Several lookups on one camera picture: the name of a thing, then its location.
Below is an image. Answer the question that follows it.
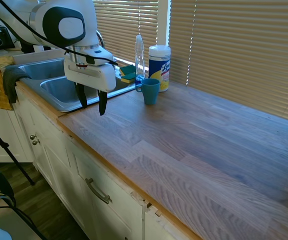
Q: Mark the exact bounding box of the chrome faucet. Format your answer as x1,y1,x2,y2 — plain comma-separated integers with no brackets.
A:
96,29,106,50

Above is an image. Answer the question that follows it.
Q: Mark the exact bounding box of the Lysol wipes canister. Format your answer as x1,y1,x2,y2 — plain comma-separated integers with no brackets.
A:
148,44,172,93

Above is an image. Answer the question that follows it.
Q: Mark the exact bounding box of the teal mug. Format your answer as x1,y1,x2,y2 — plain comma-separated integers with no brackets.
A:
135,77,161,106

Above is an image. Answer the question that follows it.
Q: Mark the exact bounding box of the stainless steel double sink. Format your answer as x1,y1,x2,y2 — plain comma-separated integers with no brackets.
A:
13,48,137,113

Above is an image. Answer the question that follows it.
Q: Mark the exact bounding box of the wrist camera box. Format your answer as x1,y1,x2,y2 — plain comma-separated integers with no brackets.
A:
85,46,115,67

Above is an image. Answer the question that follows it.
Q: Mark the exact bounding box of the yellow green sponge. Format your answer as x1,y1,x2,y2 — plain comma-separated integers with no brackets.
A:
119,64,136,76
120,72,136,85

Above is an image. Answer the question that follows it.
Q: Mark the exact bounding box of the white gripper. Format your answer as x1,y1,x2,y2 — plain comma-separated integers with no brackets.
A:
63,51,117,117

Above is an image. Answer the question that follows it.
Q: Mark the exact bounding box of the clear dish soap bottle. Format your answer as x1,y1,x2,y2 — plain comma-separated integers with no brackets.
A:
134,34,146,87

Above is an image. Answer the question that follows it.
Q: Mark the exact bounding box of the wide beige window blind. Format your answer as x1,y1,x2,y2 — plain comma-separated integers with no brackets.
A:
168,0,288,125

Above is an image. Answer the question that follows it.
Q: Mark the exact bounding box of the black tripod leg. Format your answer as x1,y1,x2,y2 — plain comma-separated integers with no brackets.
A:
0,115,36,187

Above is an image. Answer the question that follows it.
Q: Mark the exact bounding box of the metal bar cabinet handle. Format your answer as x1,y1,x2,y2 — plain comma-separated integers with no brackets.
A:
84,177,113,205

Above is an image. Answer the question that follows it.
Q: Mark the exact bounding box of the black cart frame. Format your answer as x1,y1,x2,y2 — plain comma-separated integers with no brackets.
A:
0,170,47,240

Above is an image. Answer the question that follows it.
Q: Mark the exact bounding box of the white kitchen cabinet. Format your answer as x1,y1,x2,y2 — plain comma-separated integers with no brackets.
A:
0,82,202,240

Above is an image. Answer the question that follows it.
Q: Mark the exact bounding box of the grey dish cloth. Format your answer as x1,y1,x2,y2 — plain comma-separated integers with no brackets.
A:
2,64,32,105

